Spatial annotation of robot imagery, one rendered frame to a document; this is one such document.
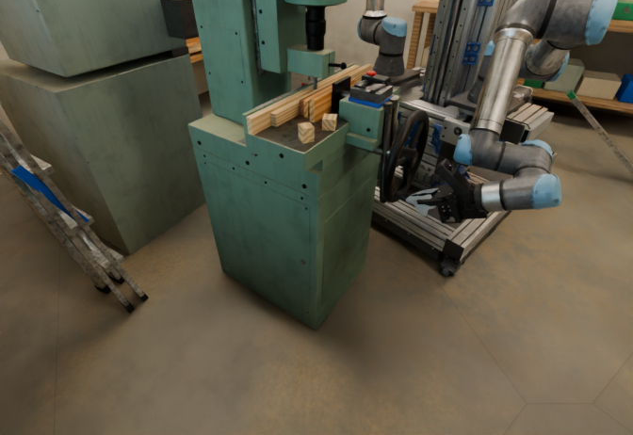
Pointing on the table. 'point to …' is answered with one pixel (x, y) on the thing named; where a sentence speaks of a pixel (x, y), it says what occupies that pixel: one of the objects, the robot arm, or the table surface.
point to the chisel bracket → (310, 61)
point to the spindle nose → (316, 27)
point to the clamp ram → (340, 91)
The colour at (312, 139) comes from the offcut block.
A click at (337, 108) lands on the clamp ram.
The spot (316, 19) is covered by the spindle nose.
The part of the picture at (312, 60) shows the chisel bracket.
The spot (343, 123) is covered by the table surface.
